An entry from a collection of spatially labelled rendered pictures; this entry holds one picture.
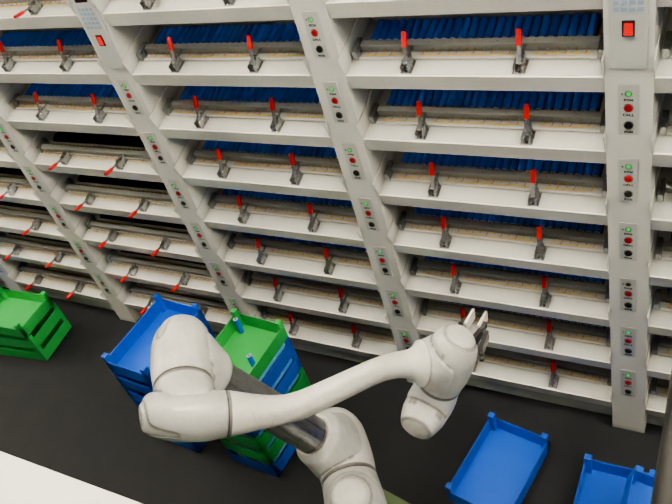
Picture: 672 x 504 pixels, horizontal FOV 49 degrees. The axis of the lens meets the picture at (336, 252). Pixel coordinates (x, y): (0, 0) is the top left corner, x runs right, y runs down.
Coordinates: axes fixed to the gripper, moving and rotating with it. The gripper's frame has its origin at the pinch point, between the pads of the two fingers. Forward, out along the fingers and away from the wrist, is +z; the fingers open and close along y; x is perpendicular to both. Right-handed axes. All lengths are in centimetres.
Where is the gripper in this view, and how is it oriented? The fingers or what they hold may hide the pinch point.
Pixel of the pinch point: (475, 321)
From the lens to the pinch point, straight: 200.7
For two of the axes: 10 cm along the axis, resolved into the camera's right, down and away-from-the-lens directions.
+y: 8.7, 1.2, -4.8
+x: -1.6, -8.5, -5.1
